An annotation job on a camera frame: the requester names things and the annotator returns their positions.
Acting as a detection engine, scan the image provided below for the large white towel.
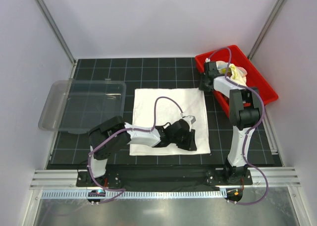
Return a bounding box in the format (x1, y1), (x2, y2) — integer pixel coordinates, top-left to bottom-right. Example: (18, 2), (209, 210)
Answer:
(129, 88), (211, 156)

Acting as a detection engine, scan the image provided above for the left aluminium frame post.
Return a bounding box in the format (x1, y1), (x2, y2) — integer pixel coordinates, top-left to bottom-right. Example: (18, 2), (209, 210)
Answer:
(35, 0), (76, 65)

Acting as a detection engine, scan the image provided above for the slotted metal rail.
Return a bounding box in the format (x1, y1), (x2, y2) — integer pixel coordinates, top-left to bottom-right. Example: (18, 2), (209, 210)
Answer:
(41, 189), (227, 200)

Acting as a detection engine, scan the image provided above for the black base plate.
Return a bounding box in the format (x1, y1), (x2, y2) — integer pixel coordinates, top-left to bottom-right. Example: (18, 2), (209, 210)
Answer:
(75, 164), (253, 189)

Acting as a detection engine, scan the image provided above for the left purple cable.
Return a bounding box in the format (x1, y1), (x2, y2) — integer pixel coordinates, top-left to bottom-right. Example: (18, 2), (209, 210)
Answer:
(88, 96), (185, 217)

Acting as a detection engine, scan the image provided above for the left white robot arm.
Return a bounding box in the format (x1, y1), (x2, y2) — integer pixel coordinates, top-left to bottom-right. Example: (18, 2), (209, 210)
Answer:
(87, 115), (197, 186)

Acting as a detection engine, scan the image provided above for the clear plastic tray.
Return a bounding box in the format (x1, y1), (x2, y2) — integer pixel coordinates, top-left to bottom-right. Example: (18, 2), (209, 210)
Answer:
(38, 79), (126, 134)

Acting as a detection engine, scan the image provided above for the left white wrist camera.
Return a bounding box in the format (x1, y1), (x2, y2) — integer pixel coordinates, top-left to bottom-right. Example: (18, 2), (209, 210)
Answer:
(181, 113), (196, 125)

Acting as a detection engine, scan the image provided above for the patterned white cloth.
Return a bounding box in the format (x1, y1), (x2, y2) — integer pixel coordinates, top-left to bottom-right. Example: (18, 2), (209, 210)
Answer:
(216, 60), (247, 86)

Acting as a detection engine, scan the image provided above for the right aluminium frame post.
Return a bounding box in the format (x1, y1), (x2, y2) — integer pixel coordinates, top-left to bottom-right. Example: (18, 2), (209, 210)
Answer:
(247, 0), (287, 60)

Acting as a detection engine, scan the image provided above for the red plastic bin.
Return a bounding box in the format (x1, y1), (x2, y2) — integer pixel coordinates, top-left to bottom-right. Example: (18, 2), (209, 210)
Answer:
(195, 45), (278, 105)

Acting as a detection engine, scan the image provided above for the aluminium frame post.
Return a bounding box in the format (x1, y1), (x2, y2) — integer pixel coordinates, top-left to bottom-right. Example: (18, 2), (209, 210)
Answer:
(35, 0), (76, 65)
(247, 0), (287, 60)

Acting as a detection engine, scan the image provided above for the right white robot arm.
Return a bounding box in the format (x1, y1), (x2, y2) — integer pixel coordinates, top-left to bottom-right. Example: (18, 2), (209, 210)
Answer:
(199, 61), (264, 184)

